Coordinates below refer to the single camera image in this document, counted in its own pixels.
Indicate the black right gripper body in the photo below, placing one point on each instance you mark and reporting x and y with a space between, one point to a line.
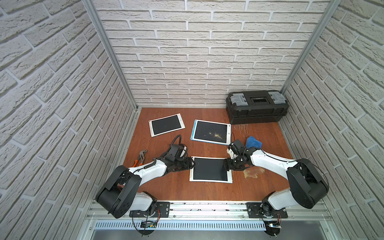
233 164

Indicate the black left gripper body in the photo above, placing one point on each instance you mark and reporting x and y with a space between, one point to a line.
188 163

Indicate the blue microfiber cloth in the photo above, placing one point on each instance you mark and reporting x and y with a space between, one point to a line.
251 142

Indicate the large white drawing tablet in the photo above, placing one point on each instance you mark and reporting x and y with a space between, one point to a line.
210 170

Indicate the blue framed drawing tablet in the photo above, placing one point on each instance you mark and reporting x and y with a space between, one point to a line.
211 132

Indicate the small white drawing tablet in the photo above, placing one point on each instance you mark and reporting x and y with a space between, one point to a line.
166 125

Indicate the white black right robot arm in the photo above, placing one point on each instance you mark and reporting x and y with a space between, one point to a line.
306 185

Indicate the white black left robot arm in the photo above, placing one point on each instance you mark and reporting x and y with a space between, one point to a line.
120 195

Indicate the black plastic toolbox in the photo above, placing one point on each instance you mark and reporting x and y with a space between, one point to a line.
252 107

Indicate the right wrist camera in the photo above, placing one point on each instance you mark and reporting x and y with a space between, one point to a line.
236 149

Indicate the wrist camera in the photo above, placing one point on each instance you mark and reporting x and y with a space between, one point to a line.
178 151
236 149

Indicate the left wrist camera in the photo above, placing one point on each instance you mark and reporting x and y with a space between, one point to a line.
178 151

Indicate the orange handled pliers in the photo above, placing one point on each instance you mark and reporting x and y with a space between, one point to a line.
140 159

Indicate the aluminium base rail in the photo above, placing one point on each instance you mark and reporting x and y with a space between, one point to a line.
204 216

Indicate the right aluminium corner post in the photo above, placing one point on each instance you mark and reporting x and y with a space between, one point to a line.
321 25

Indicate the aluminium corner post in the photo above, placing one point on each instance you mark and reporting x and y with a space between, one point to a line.
94 16
321 25

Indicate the left aluminium corner post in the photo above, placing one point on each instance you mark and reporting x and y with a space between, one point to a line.
94 16

